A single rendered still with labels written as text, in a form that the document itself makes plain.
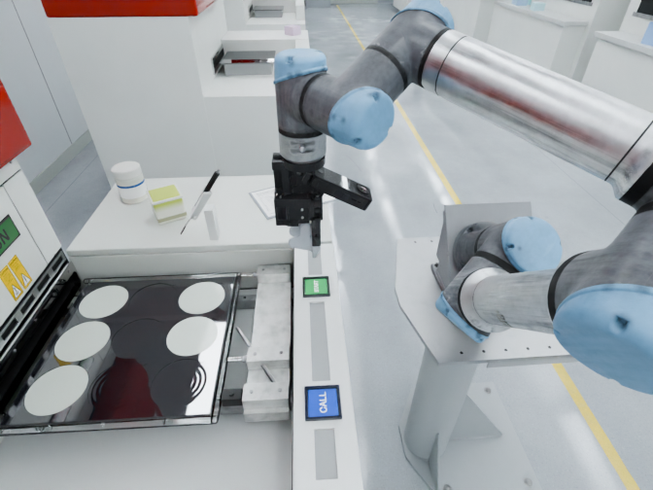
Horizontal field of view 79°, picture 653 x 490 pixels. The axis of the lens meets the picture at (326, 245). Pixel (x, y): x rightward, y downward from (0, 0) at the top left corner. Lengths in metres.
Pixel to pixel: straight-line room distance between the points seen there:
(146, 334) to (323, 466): 0.46
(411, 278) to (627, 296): 0.73
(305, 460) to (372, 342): 1.38
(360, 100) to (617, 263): 0.31
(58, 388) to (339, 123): 0.68
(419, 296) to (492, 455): 0.89
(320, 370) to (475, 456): 1.13
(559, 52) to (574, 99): 4.55
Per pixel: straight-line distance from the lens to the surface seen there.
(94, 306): 1.01
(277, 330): 0.86
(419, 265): 1.12
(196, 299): 0.93
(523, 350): 1.00
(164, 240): 1.02
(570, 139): 0.50
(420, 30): 0.57
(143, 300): 0.98
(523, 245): 0.81
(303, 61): 0.58
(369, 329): 2.02
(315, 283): 0.83
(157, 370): 0.83
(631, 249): 0.44
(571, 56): 5.14
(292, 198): 0.66
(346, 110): 0.50
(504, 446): 1.81
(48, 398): 0.89
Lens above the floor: 1.54
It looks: 38 degrees down
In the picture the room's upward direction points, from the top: straight up
